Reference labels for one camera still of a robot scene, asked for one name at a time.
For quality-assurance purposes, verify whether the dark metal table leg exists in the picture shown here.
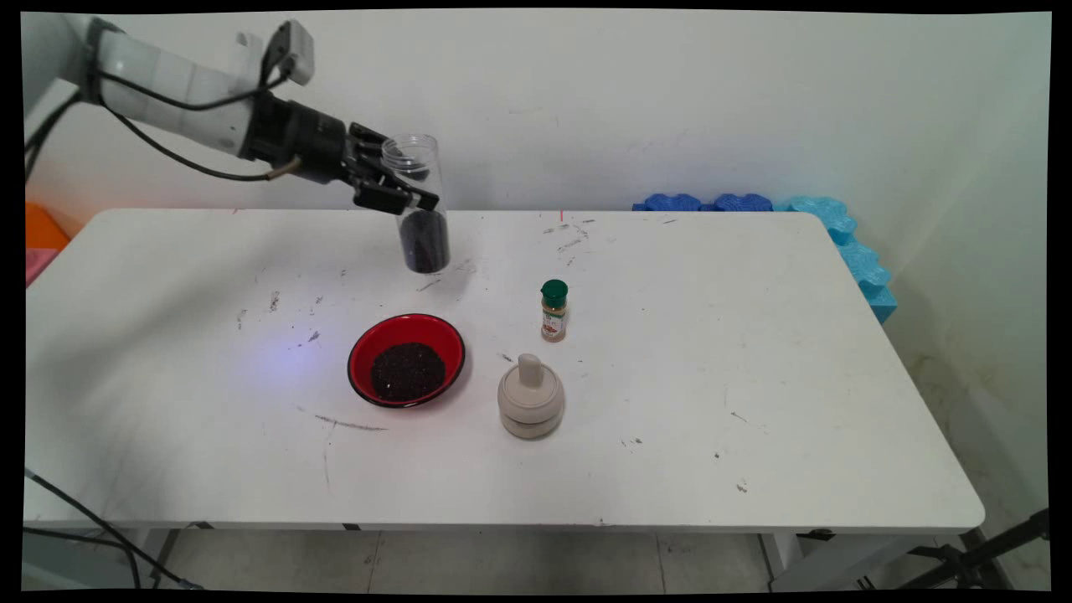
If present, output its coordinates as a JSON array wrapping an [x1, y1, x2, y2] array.
[[149, 528, 183, 589]]

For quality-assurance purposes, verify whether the spice bottle with green cap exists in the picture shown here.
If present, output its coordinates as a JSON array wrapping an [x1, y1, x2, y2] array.
[[539, 279, 570, 343]]

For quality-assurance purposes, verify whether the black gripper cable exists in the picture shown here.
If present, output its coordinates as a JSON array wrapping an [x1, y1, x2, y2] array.
[[23, 84, 299, 183]]

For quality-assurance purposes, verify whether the black camera cable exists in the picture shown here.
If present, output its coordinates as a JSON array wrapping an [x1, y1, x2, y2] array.
[[92, 63, 294, 113]]

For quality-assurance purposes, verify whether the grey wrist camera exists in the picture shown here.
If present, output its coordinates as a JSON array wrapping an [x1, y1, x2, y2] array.
[[261, 19, 316, 86]]

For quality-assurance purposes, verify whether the black tripod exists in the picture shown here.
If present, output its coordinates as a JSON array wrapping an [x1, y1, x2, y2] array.
[[858, 508, 1050, 591]]

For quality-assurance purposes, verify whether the thin black loose cable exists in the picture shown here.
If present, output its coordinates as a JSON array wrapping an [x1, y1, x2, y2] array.
[[23, 467, 145, 590], [23, 526, 206, 590]]

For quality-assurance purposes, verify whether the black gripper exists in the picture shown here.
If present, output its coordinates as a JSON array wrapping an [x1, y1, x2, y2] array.
[[243, 90, 441, 217]]

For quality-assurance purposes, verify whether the light blue foam tile stack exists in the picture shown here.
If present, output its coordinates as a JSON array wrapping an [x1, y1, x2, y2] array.
[[774, 195, 899, 324]]

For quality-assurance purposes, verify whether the clear jar with black seeds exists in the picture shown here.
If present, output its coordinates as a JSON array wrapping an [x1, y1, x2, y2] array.
[[381, 133, 451, 275]]

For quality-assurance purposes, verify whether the orange box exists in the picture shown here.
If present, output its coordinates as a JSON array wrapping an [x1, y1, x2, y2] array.
[[25, 204, 70, 250]]

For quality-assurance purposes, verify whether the red bowl with black rim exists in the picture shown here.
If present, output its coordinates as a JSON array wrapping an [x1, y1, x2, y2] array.
[[347, 313, 466, 410]]

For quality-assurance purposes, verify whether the beige lidded ceramic jar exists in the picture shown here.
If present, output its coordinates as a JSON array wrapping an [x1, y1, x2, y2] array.
[[497, 353, 565, 441]]

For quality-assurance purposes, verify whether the dark blue foam tile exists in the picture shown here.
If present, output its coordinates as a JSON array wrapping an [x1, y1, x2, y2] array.
[[706, 193, 774, 213], [632, 193, 706, 213]]

